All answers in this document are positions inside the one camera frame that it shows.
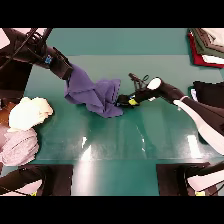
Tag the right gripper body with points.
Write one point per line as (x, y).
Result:
(128, 100)

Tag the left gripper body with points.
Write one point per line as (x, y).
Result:
(61, 66)

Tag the purple shirt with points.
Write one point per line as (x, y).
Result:
(96, 95)

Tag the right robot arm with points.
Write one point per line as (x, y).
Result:
(203, 116)

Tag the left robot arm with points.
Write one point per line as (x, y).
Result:
(20, 50)

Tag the red garment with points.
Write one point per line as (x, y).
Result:
(196, 56)

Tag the dark green garment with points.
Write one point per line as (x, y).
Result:
(205, 45)

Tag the white garment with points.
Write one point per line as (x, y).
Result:
(216, 35)

